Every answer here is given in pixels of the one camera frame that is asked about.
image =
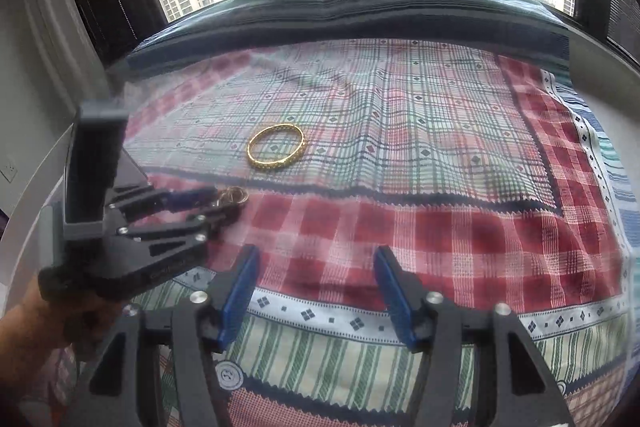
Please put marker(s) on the dark striped blanket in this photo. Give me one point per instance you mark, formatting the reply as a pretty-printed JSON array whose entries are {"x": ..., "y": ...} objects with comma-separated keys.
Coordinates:
[{"x": 350, "y": 12}]

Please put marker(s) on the small gold rings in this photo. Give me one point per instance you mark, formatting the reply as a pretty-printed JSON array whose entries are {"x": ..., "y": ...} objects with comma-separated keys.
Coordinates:
[{"x": 231, "y": 193}]

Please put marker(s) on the gold bangle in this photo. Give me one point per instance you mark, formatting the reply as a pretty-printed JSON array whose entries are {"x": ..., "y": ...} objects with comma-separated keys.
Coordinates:
[{"x": 272, "y": 167}]

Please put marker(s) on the person's left hand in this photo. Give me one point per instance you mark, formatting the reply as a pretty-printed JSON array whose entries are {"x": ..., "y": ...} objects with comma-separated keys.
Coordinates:
[{"x": 45, "y": 324}]

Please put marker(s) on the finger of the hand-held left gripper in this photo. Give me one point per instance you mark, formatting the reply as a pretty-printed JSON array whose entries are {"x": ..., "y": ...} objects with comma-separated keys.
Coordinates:
[
  {"x": 175, "y": 229},
  {"x": 190, "y": 197}
]

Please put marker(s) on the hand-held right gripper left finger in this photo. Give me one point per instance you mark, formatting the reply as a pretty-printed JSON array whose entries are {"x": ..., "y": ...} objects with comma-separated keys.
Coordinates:
[{"x": 240, "y": 302}]

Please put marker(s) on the blue striped white bedsheet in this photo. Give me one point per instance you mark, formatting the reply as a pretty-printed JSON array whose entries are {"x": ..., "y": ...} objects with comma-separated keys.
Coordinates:
[{"x": 620, "y": 187}]

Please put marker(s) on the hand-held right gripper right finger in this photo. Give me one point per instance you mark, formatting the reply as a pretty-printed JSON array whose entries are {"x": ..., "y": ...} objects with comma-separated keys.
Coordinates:
[{"x": 395, "y": 297}]

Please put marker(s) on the white cardboard box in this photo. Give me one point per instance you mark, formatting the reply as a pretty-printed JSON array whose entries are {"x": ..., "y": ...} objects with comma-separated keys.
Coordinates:
[{"x": 30, "y": 237}]

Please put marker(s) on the white wall socket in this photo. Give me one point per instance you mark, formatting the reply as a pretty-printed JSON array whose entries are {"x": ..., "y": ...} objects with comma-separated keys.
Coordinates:
[{"x": 7, "y": 170}]

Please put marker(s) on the patchwork plaid bedsheet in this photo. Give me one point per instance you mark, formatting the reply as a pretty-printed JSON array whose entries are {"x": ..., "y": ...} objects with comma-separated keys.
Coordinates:
[{"x": 450, "y": 232}]

